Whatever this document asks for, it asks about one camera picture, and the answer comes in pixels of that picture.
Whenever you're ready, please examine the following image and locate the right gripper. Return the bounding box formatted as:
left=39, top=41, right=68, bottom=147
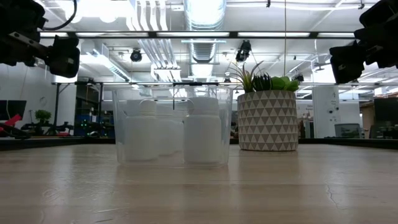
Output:
left=330, top=0, right=398, bottom=85

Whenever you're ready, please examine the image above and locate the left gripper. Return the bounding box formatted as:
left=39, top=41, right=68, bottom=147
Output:
left=0, top=0, right=81, bottom=78

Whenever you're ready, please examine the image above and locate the white pill bottle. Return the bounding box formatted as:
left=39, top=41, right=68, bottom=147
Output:
left=158, top=104, right=185, bottom=157
left=183, top=96, right=223, bottom=165
left=123, top=98, right=160, bottom=163

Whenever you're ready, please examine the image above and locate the black computer monitor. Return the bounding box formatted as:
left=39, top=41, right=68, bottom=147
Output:
left=374, top=97, right=398, bottom=126
left=0, top=100, right=27, bottom=121

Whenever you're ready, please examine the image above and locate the small green potted plant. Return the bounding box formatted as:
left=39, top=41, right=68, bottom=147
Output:
left=34, top=108, right=53, bottom=125

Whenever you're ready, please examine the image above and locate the blue equipment rack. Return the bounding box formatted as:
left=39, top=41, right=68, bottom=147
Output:
left=74, top=114, right=114, bottom=138

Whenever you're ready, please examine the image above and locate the black ceiling spotlight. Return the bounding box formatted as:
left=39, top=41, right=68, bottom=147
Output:
left=129, top=48, right=143, bottom=63

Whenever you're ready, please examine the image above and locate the red plastic object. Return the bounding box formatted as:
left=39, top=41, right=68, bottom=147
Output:
left=0, top=114, right=23, bottom=127

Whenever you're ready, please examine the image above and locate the succulent in patterned pot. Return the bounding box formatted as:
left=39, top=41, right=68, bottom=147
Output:
left=228, top=60, right=301, bottom=152

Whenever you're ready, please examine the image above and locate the clear plastic container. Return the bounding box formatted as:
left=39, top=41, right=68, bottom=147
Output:
left=112, top=85, right=233, bottom=167

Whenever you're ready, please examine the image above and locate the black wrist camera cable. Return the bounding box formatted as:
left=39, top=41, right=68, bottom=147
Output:
left=43, top=0, right=78, bottom=31

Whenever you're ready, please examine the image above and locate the black overhead frame crossbar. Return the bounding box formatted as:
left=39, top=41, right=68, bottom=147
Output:
left=40, top=30, right=357, bottom=40

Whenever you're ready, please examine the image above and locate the thin hanging cable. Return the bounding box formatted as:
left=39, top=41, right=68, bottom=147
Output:
left=283, top=0, right=287, bottom=77

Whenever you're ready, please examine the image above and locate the black aluminium table frame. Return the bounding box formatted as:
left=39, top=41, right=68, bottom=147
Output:
left=0, top=136, right=398, bottom=151

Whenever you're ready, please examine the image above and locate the black hanging camera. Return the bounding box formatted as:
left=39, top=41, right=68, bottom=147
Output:
left=235, top=39, right=252, bottom=63

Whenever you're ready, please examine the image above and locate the thin black horizontal rail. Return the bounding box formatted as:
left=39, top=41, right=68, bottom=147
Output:
left=51, top=81, right=398, bottom=87

